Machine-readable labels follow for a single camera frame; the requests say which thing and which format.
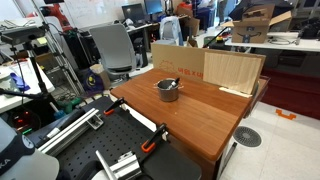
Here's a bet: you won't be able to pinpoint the black Expo marker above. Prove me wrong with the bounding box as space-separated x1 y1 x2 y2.
167 77 181 91

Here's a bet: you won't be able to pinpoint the small steel pot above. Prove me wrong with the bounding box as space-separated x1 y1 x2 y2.
153 78 185 103

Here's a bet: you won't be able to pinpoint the grey metal desk leg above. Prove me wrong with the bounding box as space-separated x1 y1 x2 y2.
218 141 238 178

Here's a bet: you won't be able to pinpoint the brown cardboard panel red print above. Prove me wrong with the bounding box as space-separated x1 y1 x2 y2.
150 42 267 84

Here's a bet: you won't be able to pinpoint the orange black bar clamp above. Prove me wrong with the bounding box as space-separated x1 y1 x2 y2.
103 97 128 117
140 123 169 154

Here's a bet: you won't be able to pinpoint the beige paper bag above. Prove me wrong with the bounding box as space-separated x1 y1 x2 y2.
89 63 112 90

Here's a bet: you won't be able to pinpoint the pale blue office chair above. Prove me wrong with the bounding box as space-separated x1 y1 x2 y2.
159 15 184 47

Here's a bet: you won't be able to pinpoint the grey office chair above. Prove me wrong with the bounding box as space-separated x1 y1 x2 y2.
89 23 143 83

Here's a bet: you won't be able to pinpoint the blue printed shopping bag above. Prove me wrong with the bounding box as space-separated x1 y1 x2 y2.
81 68 105 94

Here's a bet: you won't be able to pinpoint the pale wooden board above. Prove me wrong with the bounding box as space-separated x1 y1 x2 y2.
202 51 264 95

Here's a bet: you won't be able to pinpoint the brown cardboard box stack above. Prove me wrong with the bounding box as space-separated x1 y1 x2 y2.
176 3 201 38

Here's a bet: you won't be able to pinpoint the black computer monitor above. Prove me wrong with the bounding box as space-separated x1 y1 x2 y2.
143 0 164 16
121 3 147 24

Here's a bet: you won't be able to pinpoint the silver light stand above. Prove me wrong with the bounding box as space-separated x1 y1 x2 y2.
31 0 86 98

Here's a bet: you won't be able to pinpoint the round metal floor drain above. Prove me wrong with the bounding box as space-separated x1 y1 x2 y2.
232 125 263 148

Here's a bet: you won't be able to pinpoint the black ribbed bar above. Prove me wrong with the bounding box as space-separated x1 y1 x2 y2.
28 108 86 148

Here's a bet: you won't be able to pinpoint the open Amazon cardboard box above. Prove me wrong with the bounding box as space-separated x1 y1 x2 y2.
221 3 293 44

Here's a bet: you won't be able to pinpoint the white whiteboard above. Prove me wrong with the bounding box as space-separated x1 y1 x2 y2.
63 0 141 29

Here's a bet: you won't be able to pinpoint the white side table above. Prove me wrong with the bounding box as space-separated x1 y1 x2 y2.
0 58 56 114

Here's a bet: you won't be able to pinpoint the black box red lights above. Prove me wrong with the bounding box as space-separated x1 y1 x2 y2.
0 106 43 136

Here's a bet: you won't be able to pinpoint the long white table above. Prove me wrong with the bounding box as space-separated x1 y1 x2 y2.
224 31 320 54

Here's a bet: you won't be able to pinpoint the blue cloth item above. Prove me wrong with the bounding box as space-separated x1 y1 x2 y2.
9 71 32 93

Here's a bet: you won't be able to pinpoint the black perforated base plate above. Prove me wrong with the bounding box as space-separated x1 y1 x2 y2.
26 95 203 180

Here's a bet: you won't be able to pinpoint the aluminium extrusion rail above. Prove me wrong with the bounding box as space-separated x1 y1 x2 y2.
95 149 144 180
37 107 105 157

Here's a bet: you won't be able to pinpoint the black camera tripod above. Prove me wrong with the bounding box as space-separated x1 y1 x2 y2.
0 41 63 111

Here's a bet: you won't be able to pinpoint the black stereo camera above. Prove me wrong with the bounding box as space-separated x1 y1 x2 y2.
0 25 46 46

